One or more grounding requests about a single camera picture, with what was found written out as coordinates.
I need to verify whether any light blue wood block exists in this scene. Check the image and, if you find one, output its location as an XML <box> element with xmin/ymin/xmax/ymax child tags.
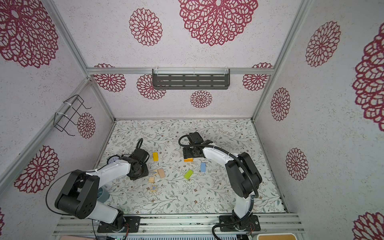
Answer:
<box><xmin>201</xmin><ymin>163</ymin><xmax>206</xmax><ymax>173</ymax></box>

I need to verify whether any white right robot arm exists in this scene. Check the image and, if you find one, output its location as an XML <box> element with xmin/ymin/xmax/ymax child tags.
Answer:
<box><xmin>178</xmin><ymin>132</ymin><xmax>263</xmax><ymax>220</ymax></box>

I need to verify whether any orange supermarket wood block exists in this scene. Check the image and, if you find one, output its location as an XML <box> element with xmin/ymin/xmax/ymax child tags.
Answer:
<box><xmin>184</xmin><ymin>158</ymin><xmax>194</xmax><ymax>163</ymax></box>

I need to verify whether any teal ceramic cup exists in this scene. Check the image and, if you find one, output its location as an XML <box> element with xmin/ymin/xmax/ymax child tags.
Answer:
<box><xmin>97</xmin><ymin>187</ymin><xmax>110</xmax><ymax>203</ymax></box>

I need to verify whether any orange topped white box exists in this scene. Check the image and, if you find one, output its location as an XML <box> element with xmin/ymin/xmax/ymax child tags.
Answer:
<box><xmin>256</xmin><ymin>233</ymin><xmax>298</xmax><ymax>240</ymax></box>

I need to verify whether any small black alarm clock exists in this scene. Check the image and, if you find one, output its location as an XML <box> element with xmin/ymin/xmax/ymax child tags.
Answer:
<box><xmin>107</xmin><ymin>155</ymin><xmax>120</xmax><ymax>165</ymax></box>

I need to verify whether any lime green wood block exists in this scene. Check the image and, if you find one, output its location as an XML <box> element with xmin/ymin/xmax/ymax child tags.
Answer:
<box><xmin>184</xmin><ymin>170</ymin><xmax>194</xmax><ymax>180</ymax></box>

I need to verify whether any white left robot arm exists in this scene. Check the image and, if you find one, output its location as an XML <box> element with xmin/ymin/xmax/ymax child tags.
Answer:
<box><xmin>55</xmin><ymin>149</ymin><xmax>150</xmax><ymax>228</ymax></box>

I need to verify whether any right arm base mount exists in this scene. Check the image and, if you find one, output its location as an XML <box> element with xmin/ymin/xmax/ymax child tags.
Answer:
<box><xmin>219</xmin><ymin>213</ymin><xmax>261</xmax><ymax>232</ymax></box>

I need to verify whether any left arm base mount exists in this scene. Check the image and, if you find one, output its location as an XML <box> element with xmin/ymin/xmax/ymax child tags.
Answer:
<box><xmin>97</xmin><ymin>210</ymin><xmax>141</xmax><ymax>233</ymax></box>

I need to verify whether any plain tan wood block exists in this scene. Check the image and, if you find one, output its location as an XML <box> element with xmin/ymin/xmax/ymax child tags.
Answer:
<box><xmin>158</xmin><ymin>169</ymin><xmax>166</xmax><ymax>179</ymax></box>

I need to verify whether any black wire wall rack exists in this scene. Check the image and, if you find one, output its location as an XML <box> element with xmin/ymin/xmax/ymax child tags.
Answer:
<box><xmin>53</xmin><ymin>95</ymin><xmax>91</xmax><ymax>137</ymax></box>

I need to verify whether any yellow wedge wood block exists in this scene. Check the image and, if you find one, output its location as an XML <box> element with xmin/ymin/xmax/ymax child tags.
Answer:
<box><xmin>153</xmin><ymin>152</ymin><xmax>159</xmax><ymax>162</ymax></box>

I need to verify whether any dark grey wall shelf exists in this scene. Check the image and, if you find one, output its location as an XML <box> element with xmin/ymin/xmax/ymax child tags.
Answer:
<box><xmin>152</xmin><ymin>69</ymin><xmax>231</xmax><ymax>90</ymax></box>

